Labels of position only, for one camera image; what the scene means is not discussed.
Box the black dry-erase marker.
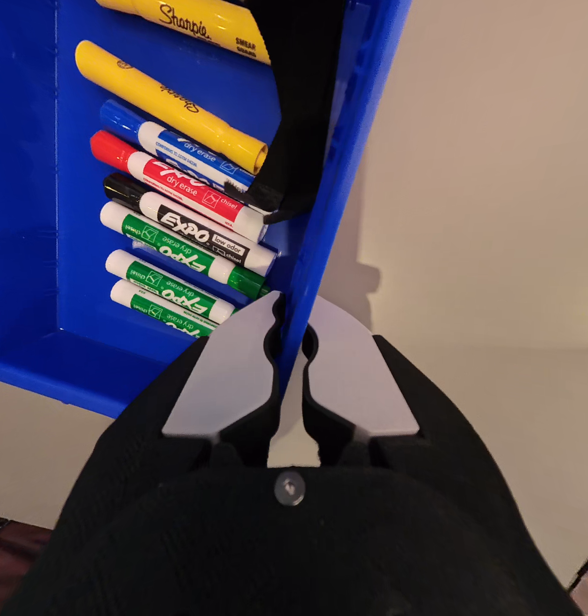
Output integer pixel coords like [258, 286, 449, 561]
[103, 173, 278, 276]

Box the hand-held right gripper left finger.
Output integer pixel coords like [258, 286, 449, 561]
[161, 290, 287, 467]

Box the blue plastic bin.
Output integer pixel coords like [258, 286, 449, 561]
[0, 0, 412, 419]

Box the blue dry-erase marker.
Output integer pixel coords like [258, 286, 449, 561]
[100, 99, 256, 193]

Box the black hook-and-loop tie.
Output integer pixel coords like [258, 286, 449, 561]
[248, 0, 349, 226]
[225, 178, 284, 213]

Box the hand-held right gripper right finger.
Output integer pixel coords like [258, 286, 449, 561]
[301, 295, 420, 466]

